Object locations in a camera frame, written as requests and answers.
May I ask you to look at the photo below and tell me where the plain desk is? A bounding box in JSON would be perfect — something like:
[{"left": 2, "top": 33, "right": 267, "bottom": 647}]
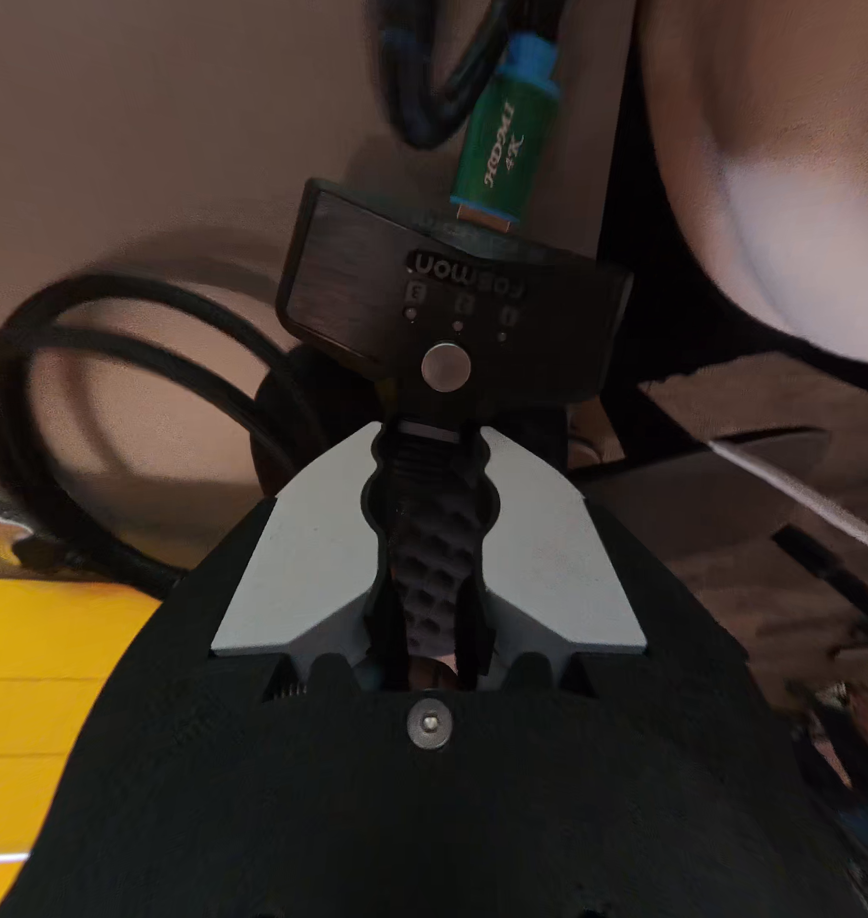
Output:
[{"left": 0, "top": 0, "right": 868, "bottom": 718}]

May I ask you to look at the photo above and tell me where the green HDMI plug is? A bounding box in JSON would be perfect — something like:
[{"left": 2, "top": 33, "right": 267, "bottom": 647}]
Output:
[{"left": 450, "top": 32, "right": 564, "bottom": 234}]

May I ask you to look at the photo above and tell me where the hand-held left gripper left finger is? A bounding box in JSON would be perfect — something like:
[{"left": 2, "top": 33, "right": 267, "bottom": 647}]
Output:
[{"left": 211, "top": 422, "right": 413, "bottom": 678}]

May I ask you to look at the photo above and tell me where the yellow plastic bin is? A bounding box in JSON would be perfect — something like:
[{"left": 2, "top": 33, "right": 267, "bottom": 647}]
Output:
[{"left": 0, "top": 574, "right": 165, "bottom": 918}]

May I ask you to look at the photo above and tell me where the black braided cable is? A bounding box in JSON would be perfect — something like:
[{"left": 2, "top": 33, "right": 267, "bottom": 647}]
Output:
[
  {"left": 373, "top": 0, "right": 571, "bottom": 152},
  {"left": 0, "top": 273, "right": 327, "bottom": 600}
]

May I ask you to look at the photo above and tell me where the black HDMI switch box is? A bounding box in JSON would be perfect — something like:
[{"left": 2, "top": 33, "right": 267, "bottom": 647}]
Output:
[{"left": 276, "top": 178, "right": 634, "bottom": 431}]

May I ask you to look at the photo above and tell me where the white cable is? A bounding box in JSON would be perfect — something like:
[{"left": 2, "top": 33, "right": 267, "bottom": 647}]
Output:
[{"left": 706, "top": 437, "right": 868, "bottom": 560}]

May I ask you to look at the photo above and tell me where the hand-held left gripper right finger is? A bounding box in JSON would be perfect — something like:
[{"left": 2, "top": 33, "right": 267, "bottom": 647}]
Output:
[{"left": 470, "top": 426, "right": 648, "bottom": 678}]

